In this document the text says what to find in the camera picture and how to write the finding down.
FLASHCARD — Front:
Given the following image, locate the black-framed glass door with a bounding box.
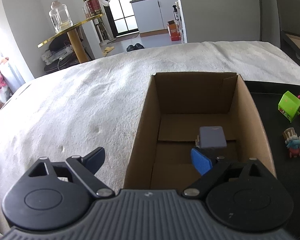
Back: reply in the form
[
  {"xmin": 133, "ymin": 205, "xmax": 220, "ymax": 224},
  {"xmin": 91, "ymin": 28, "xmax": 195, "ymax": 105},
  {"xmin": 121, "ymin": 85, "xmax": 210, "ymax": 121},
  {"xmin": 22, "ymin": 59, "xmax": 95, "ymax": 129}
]
[{"xmin": 105, "ymin": 0, "xmax": 138, "ymax": 38}]

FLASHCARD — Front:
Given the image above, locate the orange cardboard box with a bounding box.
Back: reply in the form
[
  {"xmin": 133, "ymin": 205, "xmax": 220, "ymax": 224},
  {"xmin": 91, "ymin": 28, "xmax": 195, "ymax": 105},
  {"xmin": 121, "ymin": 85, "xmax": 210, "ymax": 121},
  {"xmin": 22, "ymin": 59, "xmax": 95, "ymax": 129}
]
[{"xmin": 167, "ymin": 20, "xmax": 181, "ymax": 41}]

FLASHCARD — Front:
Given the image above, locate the gold round side table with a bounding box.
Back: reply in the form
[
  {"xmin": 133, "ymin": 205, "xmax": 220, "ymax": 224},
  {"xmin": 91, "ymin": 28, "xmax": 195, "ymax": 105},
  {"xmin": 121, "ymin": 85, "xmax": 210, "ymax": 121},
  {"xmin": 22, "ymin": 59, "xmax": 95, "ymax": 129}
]
[{"xmin": 37, "ymin": 14, "xmax": 103, "ymax": 63}]

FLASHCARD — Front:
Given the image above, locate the yellow slipper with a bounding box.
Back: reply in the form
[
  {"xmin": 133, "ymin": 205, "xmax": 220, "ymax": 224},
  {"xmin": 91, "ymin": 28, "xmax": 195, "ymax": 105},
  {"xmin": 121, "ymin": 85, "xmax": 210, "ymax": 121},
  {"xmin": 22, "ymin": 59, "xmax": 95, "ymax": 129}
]
[{"xmin": 102, "ymin": 46, "xmax": 115, "ymax": 57}]

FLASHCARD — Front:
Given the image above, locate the dark framed corkboard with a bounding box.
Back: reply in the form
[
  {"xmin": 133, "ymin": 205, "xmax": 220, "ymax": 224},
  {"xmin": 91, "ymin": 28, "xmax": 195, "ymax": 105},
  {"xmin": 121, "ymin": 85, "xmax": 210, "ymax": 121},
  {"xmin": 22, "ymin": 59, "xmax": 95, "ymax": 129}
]
[{"xmin": 280, "ymin": 31, "xmax": 300, "ymax": 66}]

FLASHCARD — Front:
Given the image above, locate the white fluffy blanket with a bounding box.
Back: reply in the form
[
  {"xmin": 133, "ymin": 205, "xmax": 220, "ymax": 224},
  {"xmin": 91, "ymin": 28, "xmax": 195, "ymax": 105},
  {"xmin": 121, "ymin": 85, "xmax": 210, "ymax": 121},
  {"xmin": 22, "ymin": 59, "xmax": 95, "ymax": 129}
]
[{"xmin": 0, "ymin": 41, "xmax": 300, "ymax": 233}]

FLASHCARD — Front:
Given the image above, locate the clear glass jar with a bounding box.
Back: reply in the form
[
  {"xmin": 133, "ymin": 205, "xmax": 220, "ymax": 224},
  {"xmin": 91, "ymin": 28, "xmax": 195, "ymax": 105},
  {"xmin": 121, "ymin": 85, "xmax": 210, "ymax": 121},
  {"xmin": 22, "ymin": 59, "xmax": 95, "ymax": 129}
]
[{"xmin": 49, "ymin": 1, "xmax": 73, "ymax": 33}]

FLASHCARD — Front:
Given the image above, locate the white power strip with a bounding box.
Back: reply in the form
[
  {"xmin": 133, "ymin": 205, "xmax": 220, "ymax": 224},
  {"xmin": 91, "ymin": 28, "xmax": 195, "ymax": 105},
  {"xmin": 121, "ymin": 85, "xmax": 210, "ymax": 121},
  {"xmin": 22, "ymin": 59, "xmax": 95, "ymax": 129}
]
[{"xmin": 41, "ymin": 46, "xmax": 74, "ymax": 66}]

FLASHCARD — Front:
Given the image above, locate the grey-blue toy block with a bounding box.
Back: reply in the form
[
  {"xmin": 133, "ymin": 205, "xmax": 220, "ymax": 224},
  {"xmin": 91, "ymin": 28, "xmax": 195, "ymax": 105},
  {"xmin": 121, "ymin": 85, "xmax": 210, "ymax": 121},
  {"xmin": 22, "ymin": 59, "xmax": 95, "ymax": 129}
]
[{"xmin": 196, "ymin": 126, "xmax": 227, "ymax": 150}]

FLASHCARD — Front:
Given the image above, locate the black slippers pair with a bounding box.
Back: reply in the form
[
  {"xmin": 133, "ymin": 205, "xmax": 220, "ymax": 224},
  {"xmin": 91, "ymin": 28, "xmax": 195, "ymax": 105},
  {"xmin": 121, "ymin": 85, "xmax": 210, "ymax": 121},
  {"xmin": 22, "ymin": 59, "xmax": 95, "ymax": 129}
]
[{"xmin": 126, "ymin": 43, "xmax": 144, "ymax": 52}]

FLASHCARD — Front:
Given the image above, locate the striped cup toy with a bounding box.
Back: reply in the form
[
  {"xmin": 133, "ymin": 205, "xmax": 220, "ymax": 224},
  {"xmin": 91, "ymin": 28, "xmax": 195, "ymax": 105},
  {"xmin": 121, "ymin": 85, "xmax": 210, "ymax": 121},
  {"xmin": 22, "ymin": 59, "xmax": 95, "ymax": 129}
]
[{"xmin": 283, "ymin": 127, "xmax": 298, "ymax": 143}]

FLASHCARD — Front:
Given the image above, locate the white kitchen cabinet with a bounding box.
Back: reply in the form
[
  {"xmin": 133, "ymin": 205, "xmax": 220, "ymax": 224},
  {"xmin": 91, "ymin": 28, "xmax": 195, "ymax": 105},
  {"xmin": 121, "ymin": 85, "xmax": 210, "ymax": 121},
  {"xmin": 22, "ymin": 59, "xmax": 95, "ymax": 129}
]
[{"xmin": 130, "ymin": 0, "xmax": 177, "ymax": 33}]

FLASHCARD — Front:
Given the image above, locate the red tin can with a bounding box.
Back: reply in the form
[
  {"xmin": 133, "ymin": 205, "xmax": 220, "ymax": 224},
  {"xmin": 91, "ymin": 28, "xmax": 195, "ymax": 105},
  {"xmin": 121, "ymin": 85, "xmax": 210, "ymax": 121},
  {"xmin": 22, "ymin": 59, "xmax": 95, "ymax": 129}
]
[{"xmin": 83, "ymin": 0, "xmax": 102, "ymax": 18}]

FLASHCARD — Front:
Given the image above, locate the blue pig figure toy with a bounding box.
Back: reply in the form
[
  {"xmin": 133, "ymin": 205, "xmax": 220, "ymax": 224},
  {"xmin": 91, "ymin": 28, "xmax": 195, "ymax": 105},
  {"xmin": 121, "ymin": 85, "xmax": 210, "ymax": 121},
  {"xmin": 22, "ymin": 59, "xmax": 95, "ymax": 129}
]
[{"xmin": 286, "ymin": 139, "xmax": 300, "ymax": 158}]

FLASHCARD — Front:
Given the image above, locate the spray bottle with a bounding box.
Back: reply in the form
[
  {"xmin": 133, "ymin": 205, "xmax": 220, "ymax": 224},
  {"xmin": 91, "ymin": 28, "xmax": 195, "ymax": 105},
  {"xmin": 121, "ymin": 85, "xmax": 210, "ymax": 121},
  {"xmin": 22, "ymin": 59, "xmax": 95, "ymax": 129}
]
[{"xmin": 172, "ymin": 5, "xmax": 180, "ymax": 21}]

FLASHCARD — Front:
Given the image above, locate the brown cardboard box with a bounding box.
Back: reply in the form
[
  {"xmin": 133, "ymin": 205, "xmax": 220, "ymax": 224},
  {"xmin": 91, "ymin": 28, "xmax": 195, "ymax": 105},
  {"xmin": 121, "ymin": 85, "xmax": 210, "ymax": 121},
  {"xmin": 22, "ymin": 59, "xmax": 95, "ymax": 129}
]
[{"xmin": 123, "ymin": 71, "xmax": 277, "ymax": 190}]

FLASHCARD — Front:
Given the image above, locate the black shallow tray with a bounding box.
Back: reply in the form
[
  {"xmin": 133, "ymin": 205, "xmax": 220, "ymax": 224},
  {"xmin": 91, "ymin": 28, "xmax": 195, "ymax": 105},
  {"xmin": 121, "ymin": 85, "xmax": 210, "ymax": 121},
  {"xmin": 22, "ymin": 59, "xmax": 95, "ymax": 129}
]
[{"xmin": 245, "ymin": 81, "xmax": 300, "ymax": 239}]

